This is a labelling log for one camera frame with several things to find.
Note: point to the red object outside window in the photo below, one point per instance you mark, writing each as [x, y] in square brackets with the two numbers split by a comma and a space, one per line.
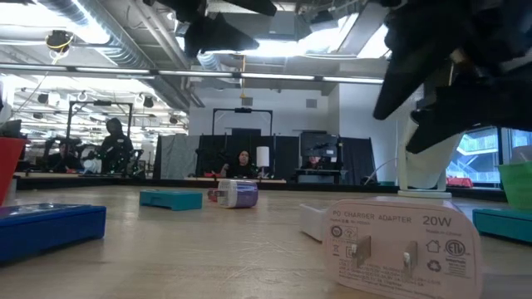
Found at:
[459, 182]

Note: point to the black monitor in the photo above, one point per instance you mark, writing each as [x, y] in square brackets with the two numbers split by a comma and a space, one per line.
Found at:
[318, 143]

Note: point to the black partition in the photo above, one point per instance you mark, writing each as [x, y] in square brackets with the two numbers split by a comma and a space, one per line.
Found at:
[282, 153]

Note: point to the silver ventilation duct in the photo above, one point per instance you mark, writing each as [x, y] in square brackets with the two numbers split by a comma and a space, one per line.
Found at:
[124, 54]

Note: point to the purple and white charger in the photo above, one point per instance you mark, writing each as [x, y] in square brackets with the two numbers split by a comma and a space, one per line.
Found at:
[241, 193]

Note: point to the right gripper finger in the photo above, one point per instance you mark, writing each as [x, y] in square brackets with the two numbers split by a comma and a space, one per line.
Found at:
[407, 79]
[478, 108]

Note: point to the black aluminium table frame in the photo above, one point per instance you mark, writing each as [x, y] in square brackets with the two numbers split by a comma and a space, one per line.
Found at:
[124, 182]

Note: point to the white 20W charger adapter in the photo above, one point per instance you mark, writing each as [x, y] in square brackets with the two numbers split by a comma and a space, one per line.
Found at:
[399, 249]

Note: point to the green plastic basket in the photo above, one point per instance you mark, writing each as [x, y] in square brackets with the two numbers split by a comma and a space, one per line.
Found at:
[517, 187]

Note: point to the black rig frame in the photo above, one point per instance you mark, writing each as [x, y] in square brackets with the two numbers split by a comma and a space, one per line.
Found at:
[243, 110]
[99, 103]

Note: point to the red plastic basket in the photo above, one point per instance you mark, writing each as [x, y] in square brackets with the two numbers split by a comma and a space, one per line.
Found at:
[8, 166]

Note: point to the grey curtain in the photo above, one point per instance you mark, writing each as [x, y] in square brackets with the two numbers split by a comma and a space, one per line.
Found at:
[176, 155]

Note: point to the ceiling light strip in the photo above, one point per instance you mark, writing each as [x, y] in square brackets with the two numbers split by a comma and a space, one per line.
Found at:
[124, 71]

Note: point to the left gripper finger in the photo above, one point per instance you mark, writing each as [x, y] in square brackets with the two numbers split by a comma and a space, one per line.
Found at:
[249, 6]
[216, 37]

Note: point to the teal plastic box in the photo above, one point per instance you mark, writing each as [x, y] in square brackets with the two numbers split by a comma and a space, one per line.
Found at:
[503, 224]
[170, 200]

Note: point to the white container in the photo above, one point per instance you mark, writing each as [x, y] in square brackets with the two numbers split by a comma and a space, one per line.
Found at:
[91, 166]

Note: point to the white digital clock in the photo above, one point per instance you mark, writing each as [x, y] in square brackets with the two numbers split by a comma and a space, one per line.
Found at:
[311, 220]

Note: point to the blue plastic box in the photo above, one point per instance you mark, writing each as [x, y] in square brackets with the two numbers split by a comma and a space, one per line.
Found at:
[50, 228]

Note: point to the white cylinder lamp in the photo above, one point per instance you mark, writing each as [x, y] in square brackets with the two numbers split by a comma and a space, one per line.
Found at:
[262, 156]

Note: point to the person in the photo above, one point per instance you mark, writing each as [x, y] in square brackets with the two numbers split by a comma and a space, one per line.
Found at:
[62, 161]
[315, 163]
[116, 147]
[241, 168]

